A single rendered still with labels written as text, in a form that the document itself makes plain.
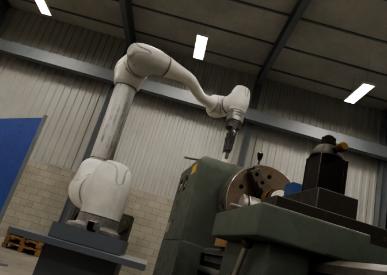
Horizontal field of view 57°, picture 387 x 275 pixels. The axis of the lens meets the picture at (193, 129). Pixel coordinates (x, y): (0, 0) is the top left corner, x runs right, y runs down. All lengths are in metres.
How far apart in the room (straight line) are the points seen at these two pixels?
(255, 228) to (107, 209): 0.80
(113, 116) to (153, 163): 10.29
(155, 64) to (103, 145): 0.42
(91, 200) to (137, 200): 10.30
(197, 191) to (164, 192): 10.17
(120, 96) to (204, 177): 0.53
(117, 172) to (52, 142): 11.29
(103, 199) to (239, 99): 0.89
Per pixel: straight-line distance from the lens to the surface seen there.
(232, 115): 1.84
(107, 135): 1.61
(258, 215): 0.65
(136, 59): 1.59
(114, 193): 1.36
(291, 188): 1.19
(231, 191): 1.45
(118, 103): 1.66
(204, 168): 1.59
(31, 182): 12.42
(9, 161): 6.60
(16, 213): 12.41
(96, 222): 1.32
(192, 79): 1.72
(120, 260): 1.19
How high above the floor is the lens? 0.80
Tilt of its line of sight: 20 degrees up
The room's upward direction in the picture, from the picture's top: 16 degrees clockwise
